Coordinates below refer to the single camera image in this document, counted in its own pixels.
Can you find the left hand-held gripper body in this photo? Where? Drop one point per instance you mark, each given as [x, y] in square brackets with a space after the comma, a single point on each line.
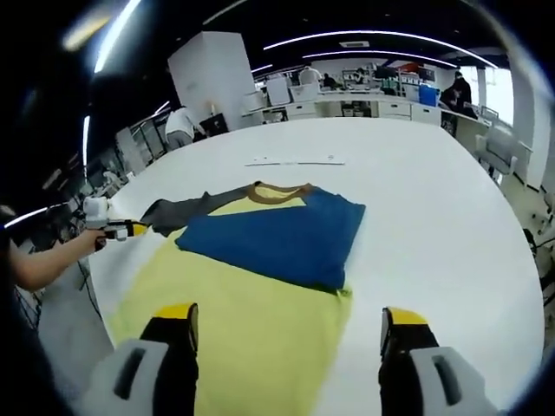
[96, 211]

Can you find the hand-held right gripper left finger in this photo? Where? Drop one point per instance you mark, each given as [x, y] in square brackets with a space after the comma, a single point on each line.
[173, 342]

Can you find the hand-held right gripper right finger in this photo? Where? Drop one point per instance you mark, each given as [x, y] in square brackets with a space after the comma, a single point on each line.
[403, 346]

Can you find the yellow grey blue garment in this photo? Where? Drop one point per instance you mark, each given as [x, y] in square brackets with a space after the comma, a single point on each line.
[269, 242]

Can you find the person's left hand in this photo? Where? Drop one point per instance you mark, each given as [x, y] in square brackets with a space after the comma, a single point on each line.
[93, 239]

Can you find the white square pillar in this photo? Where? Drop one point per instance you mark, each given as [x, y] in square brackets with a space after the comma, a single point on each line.
[212, 73]

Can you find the white office chair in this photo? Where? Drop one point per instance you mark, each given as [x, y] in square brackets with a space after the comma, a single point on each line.
[498, 149]

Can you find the white counter with drawers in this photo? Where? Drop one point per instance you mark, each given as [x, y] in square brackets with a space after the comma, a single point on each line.
[390, 108]

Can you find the blue storage box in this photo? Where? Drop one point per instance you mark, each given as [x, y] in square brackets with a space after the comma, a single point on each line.
[429, 95]

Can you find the short ceiling light strip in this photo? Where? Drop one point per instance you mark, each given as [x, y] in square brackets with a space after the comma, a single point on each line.
[381, 53]

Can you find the long ceiling light strip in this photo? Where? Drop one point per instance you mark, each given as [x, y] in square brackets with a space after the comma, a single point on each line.
[381, 34]

